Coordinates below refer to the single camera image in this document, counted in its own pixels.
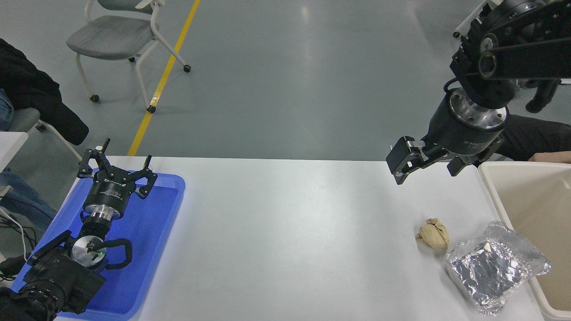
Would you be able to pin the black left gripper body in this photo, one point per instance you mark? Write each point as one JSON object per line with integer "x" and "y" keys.
{"x": 109, "y": 194}

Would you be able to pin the grey seat chair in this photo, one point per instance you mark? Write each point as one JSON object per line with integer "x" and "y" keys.
{"x": 22, "y": 119}

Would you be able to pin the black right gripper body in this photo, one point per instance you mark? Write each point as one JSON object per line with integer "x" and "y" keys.
{"x": 459, "y": 131}

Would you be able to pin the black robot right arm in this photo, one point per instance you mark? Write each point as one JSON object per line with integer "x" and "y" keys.
{"x": 526, "y": 44}

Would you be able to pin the large pale plastic bin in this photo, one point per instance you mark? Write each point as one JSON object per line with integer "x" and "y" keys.
{"x": 535, "y": 200}

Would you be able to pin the grey chair with white frame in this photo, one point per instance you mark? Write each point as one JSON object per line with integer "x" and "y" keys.
{"x": 111, "y": 38}

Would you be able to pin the small white table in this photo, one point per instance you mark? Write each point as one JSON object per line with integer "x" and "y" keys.
{"x": 11, "y": 147}

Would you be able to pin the crumpled tan paper ball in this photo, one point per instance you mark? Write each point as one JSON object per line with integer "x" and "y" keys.
{"x": 433, "y": 235}

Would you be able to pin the white frame wheeled chair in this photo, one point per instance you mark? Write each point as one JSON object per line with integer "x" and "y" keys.
{"x": 457, "y": 34}

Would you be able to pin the person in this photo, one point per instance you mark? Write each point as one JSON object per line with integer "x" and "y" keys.
{"x": 539, "y": 133}
{"x": 26, "y": 89}

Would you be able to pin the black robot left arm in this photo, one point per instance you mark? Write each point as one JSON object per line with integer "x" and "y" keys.
{"x": 58, "y": 281}

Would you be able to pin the silver foil plate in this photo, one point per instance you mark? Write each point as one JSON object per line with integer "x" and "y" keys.
{"x": 490, "y": 267}

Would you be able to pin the person's hand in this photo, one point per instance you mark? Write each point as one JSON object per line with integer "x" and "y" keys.
{"x": 553, "y": 157}

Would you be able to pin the blue plastic tray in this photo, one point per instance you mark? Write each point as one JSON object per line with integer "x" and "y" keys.
{"x": 147, "y": 232}

